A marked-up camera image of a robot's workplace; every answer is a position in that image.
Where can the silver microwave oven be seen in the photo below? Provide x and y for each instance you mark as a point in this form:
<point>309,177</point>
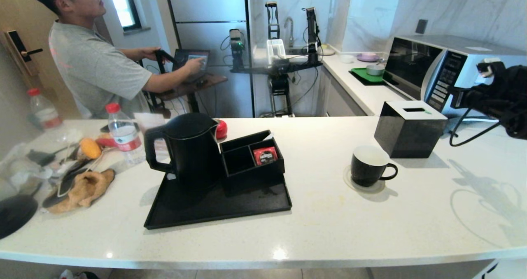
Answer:
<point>411,65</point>

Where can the white kitchen cabinet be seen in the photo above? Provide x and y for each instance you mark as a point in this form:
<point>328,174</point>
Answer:
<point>341,100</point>

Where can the dark wall socket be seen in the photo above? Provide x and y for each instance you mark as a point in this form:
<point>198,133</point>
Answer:
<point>420,26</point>

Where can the orange oval toy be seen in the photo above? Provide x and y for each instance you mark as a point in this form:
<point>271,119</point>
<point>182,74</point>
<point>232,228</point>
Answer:
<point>90,148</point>

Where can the brown wooden desk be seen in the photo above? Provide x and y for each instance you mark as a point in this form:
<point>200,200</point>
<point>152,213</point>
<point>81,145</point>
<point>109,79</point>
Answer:
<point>210,82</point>

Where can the clear water bottle red cap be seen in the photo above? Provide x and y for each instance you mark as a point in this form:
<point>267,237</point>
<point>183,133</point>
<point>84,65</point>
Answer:
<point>44,114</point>

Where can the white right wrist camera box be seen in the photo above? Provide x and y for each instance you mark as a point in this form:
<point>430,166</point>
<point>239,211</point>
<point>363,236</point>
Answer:
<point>490,67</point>

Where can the translucent white box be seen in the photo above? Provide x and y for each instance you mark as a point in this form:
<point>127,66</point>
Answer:
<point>275,48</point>

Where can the small grey bowl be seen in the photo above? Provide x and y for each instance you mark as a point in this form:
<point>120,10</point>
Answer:
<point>374,69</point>

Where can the black tissue box white lid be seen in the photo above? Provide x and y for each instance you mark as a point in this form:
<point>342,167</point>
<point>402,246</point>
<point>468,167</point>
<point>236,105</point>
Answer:
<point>403,135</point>

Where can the red instant coffee sachet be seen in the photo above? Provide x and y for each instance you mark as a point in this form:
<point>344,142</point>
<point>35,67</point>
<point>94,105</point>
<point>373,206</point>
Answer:
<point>264,155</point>

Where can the black computer mouse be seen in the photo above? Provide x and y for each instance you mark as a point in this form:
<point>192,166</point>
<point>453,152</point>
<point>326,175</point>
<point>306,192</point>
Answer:
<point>201,82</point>

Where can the black rectangular serving tray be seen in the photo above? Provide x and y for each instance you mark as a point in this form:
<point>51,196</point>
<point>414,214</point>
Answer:
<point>230,207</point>

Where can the white plastic bag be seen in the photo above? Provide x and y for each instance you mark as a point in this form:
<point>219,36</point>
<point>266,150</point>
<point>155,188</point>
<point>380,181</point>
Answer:
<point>16,168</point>

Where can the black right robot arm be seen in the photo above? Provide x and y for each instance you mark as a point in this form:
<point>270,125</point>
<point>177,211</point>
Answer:
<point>514,102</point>

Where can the black tray under mat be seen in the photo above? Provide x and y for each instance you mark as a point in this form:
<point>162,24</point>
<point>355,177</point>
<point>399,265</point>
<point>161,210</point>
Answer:
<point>362,81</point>

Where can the black centre stand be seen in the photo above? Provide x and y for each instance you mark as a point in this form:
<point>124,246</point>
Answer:
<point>280,89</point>

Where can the small white bowl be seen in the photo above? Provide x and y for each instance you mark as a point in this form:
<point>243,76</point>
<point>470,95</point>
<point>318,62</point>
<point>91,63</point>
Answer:
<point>346,58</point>

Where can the black mug white inside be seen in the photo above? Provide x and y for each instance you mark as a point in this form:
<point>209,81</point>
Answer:
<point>366,174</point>

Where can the grey white refrigerator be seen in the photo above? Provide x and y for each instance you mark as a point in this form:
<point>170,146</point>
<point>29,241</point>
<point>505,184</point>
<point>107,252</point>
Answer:
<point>214,7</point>

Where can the black compartment organizer box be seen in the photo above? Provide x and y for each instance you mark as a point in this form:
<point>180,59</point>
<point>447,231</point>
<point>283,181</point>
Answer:
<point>255,174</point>

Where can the purple plate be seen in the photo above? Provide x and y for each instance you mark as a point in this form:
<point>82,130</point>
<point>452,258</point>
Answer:
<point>367,57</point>

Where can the red mesh pouch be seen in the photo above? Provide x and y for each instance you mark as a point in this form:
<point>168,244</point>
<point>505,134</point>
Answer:
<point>106,141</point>

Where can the round clear coaster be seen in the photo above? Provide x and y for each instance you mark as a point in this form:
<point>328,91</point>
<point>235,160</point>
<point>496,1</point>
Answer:
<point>372,189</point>

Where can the black device with green light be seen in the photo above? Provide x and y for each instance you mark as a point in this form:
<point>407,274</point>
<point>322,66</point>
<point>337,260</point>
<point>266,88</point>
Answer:
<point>236,44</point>

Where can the white red shoe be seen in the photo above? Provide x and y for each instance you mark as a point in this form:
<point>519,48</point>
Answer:
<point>68,274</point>

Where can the dark framed window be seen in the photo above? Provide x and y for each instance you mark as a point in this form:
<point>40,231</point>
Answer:
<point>123,5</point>

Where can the black open laptop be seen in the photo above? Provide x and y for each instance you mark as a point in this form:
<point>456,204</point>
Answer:
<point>185,56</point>

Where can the clear water bottle red label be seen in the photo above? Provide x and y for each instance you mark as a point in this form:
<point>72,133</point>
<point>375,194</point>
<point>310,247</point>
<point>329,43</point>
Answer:
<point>123,139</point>

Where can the black electric kettle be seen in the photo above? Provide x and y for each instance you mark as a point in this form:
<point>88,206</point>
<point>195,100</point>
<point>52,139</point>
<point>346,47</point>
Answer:
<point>193,159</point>

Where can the chrome kitchen faucet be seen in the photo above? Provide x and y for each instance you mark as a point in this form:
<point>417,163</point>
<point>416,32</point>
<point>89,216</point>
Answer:
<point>290,26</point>

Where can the man in grey shirt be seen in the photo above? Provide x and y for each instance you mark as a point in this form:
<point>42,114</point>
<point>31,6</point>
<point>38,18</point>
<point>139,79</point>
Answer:
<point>94,69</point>

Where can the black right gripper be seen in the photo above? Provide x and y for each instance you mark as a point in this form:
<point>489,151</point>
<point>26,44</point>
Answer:
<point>483,98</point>

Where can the red strawberry shaped ornament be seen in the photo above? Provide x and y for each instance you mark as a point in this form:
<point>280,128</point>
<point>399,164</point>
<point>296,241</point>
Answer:
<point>222,129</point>

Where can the black round kettle base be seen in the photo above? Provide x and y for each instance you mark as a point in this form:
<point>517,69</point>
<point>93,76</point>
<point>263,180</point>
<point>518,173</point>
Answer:
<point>16,217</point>

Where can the green mat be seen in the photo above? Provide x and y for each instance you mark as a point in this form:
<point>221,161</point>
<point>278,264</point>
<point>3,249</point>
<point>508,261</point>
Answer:
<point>362,73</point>

